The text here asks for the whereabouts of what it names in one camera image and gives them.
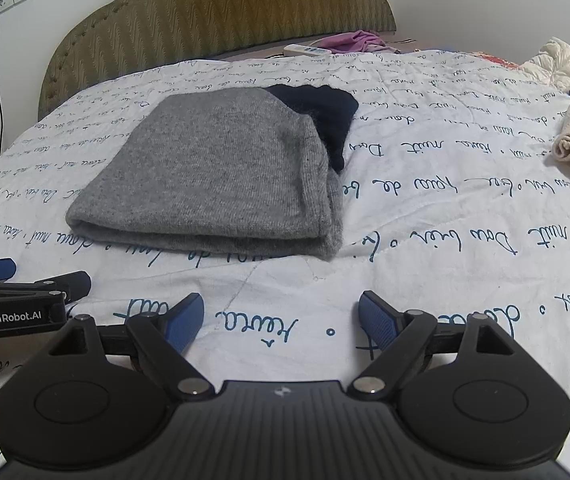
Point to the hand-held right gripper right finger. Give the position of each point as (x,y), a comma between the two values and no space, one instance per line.
(379,321)

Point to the grey sweater with navy sleeves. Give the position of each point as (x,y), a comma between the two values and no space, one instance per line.
(205,175)

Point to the olive padded headboard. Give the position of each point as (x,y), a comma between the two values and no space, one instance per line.
(215,5)

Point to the white remote control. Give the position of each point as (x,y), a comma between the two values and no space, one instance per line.
(307,50)

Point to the white crumpled cloth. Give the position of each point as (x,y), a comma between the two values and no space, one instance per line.
(555,65)

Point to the pinkish bed sheet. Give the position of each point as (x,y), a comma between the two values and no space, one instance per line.
(255,52)

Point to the purple cloth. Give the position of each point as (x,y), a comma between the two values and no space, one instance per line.
(355,42)

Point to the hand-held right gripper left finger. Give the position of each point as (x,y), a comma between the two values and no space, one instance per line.
(185,322)

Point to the white script-printed blanket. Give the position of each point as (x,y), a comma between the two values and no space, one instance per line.
(440,235)

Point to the floral cloth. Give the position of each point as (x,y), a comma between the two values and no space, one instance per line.
(495,60)

